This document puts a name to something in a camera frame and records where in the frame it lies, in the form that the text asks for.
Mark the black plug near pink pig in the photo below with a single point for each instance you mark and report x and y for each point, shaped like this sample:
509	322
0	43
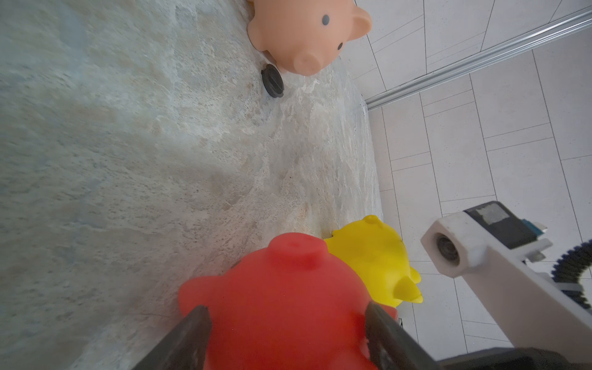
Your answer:
272	81

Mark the yellow piggy bank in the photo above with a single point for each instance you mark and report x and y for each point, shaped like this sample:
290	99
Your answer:
377	254

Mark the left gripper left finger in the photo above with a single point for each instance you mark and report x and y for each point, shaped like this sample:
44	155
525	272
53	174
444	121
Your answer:
184	347

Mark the red piggy bank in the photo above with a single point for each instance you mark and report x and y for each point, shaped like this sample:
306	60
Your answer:
291	305

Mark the pink piggy bank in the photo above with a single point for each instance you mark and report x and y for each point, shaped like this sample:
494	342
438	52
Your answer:
304	37

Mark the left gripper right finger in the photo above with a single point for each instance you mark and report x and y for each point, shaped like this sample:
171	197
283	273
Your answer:
390	346

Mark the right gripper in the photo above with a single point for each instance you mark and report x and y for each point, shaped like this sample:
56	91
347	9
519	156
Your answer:
512	359

